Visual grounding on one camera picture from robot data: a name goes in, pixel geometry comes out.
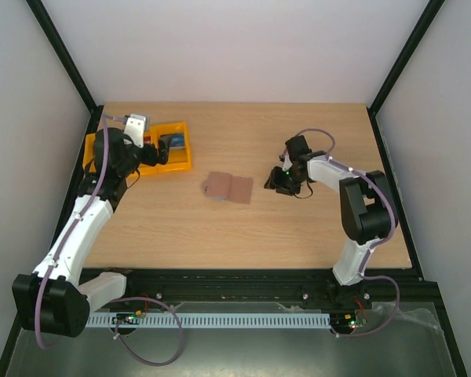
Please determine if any tan leather card holder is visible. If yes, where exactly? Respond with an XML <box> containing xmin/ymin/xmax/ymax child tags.
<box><xmin>202</xmin><ymin>172</ymin><xmax>254</xmax><ymax>204</ymax></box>

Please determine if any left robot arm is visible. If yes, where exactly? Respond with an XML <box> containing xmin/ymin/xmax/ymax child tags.
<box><xmin>12</xmin><ymin>127</ymin><xmax>172</xmax><ymax>349</ymax></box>

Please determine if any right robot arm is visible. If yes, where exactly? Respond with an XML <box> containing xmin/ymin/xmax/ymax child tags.
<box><xmin>265</xmin><ymin>134</ymin><xmax>398</xmax><ymax>308</ymax></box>

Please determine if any blue card stack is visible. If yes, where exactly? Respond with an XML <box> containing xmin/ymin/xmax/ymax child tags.
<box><xmin>170</xmin><ymin>133</ymin><xmax>186</xmax><ymax>151</ymax></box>

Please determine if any middle yellow bin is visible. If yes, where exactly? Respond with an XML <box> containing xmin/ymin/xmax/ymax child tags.
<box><xmin>137</xmin><ymin>126</ymin><xmax>159</xmax><ymax>175</ymax></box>

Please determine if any yellow bin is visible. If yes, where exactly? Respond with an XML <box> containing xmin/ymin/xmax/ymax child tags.
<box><xmin>82</xmin><ymin>133</ymin><xmax>96</xmax><ymax>173</ymax></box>
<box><xmin>154</xmin><ymin>122</ymin><xmax>192</xmax><ymax>174</ymax></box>
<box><xmin>137</xmin><ymin>126</ymin><xmax>159</xmax><ymax>175</ymax></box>

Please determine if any right yellow bin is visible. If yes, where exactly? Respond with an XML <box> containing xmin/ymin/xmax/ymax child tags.
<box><xmin>154</xmin><ymin>122</ymin><xmax>192</xmax><ymax>174</ymax></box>

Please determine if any left yellow bin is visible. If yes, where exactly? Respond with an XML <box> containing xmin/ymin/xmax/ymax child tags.
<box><xmin>82</xmin><ymin>133</ymin><xmax>96</xmax><ymax>173</ymax></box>

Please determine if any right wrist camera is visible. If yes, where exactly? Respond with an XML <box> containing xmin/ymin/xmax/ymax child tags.
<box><xmin>279</xmin><ymin>152</ymin><xmax>293</xmax><ymax>171</ymax></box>

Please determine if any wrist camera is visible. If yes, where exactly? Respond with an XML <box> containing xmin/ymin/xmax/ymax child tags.
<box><xmin>279</xmin><ymin>152</ymin><xmax>293</xmax><ymax>171</ymax></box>
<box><xmin>123</xmin><ymin>113</ymin><xmax>150</xmax><ymax>148</ymax></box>

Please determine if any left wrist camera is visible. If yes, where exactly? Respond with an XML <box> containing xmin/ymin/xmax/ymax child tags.
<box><xmin>123</xmin><ymin>113</ymin><xmax>150</xmax><ymax>148</ymax></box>

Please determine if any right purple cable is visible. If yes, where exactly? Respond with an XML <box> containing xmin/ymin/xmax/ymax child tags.
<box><xmin>283</xmin><ymin>127</ymin><xmax>401</xmax><ymax>340</ymax></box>

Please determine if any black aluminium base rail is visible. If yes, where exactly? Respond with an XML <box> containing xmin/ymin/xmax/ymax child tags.
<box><xmin>21</xmin><ymin>268</ymin><xmax>444</xmax><ymax>311</ymax></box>

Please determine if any white slotted cable duct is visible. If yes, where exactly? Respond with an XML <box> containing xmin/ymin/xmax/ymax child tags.
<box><xmin>86</xmin><ymin>313</ymin><xmax>330</xmax><ymax>329</ymax></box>

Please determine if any left black frame post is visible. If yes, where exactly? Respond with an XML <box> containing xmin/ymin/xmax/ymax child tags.
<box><xmin>25</xmin><ymin>0</ymin><xmax>103</xmax><ymax>115</ymax></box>

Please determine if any black frame post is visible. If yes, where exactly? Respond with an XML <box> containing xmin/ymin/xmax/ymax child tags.
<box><xmin>25</xmin><ymin>0</ymin><xmax>103</xmax><ymax>115</ymax></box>
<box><xmin>367</xmin><ymin>0</ymin><xmax>447</xmax><ymax>115</ymax></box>

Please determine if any right black frame post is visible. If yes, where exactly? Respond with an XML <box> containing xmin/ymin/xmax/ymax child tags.
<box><xmin>367</xmin><ymin>0</ymin><xmax>447</xmax><ymax>115</ymax></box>

